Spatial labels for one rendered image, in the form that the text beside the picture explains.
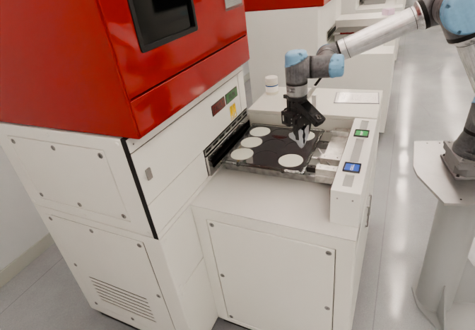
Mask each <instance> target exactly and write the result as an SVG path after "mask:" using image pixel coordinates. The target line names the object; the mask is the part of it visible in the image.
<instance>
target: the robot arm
mask: <svg viewBox="0 0 475 330"><path fill-rule="evenodd" d="M436 25H440V26H441V28H442V31H443V33H444V35H445V38H446V40H447V43H448V44H449V45H454V46H456V48H457V51H458V53H459V56H460V59H461V60H462V63H463V66H464V69H465V71H466V73H467V76H468V78H469V81H470V84H471V86H472V88H473V91H474V94H475V0H417V1H415V2H414V4H413V6H412V7H410V8H407V9H405V10H403V11H401V12H398V13H396V14H394V15H393V16H390V17H388V18H386V19H384V20H381V21H379V22H377V23H375V24H372V25H370V26H368V27H366V28H363V29H362V30H359V31H358V32H356V33H353V34H351V35H349V36H347V37H344V38H342V39H340V40H338V41H336V42H333V43H331V44H325V45H322V46H321V47H320V48H319V49H318V51H317V53H316V55H315V56H308V55H307V51H306V50H304V49H293V50H291V51H288V52H286V54H285V70H286V94H284V95H283V98H285V99H286V103H287V107H286V108H284V110H282V111H281V121H282V124H285V125H286V126H293V132H292V133H289V137H290V138H291V139H293V140H294V141H295V142H297V144H298V146H299V147H300V148H303V147H304V145H305V143H306V141H307V138H308V135H309V133H310V129H311V124H313V125H314V126H315V127H317V126H319V125H321V124H323V123H324V121H325V119H326V118H325V117H324V116H323V115H322V114H321V113H320V112H319V111H318V110H317V109H316V108H315V107H314V106H313V105H312V104H311V103H310V102H309V101H308V100H307V94H308V85H307V79H308V78H335V77H342V76H343V74H344V61H345V60H347V59H350V58H351V57H354V56H356V55H359V54H361V53H364V52H366V51H368V50H370V49H373V48H375V47H378V46H380V45H383V44H384V43H386V42H389V41H391V40H394V39H396V38H398V37H401V36H403V35H405V34H408V33H410V32H413V31H415V30H418V29H419V28H420V29H423V30H425V29H427V28H430V27H433V26H436ZM283 117H284V121H283ZM452 150H453V152H454V153H456V154H457V155H458V156H460V157H462V158H465V159H467V160H472V161H475V96H474V99H473V101H472V102H471V107H470V110H469V113H468V116H467V120H466V122H465V125H464V129H463V131H462V132H461V134H460V135H459V136H458V138H457V139H456V140H455V141H454V143H453V145H452Z"/></svg>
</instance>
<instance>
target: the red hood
mask: <svg viewBox="0 0 475 330"><path fill-rule="evenodd" d="M249 59H250V53H249V45H248V39H247V26H246V18H245V5H244V0H0V122H9V123H15V124H26V125H31V126H42V127H48V128H54V129H64V130H70V131H81V132H86V133H92V134H103V135H109V136H119V137H125V138H129V139H141V138H142V137H143V136H145V135H146V134H147V133H149V132H150V131H152V130H153V129H154V128H156V127H157V126H158V125H160V124H162V123H163V122H164V121H165V120H166V119H168V118H170V117H171V116H173V115H174V114H175V113H176V112H178V111H179V110H181V109H182V108H183V107H185V106H186V105H188V104H189V103H190V102H191V101H193V100H194V99H196V98H197V97H199V96H200V95H201V94H202V93H204V92H206V91H207V90H208V89H209V88H211V87H212V86H214V85H215V84H217V82H219V81H221V80H222V79H223V78H225V77H226V76H227V75H229V74H230V73H232V72H233V71H234V70H236V69H237V68H238V67H240V66H241V65H243V64H244V63H245V62H246V61H248V60H249Z"/></svg>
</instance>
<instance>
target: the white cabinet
mask: <svg viewBox="0 0 475 330"><path fill-rule="evenodd" d="M379 130H380V123H379V127H378V130H377V137H376V141H375V149H374V153H373V159H372V163H371V167H370V174H369V178H368V184H367V188H366V192H365V198H364V202H363V209H362V213H361V217H360V223H359V227H358V234H357V238H356V241H355V242H353V241H350V240H344V239H340V238H336V237H330V236H327V235H321V234H317V233H314V232H308V231H304V230H299V229H295V228H289V227H286V226H282V225H276V224H273V223H267V222H263V221H260V220H253V219H250V218H244V217H240V216H234V215H231V214H227V213H221V212H218V211H212V210H208V209H205V208H199V207H196V206H191V207H192V213H193V216H194V221H195V224H196V227H197V232H198V236H199V241H200V244H201V249H202V253H203V256H204V261H205V265H206V270H207V273H208V276H209V281H210V284H211V289H212V293H213V298H214V301H215V304H216V309H217V313H218V317H220V318H222V319H223V320H224V321H226V322H229V323H231V324H234V325H237V326H240V327H242V328H244V329H248V330H352V325H353V317H354V312H355V308H356V300H357V295H358V287H359V283H360V275H361V269H362V265H363V257H364V252H365V244H366V240H367V235H368V227H369V222H370V212H371V206H372V198H373V186H374V178H375V166H376V159H377V146H378V139H379Z"/></svg>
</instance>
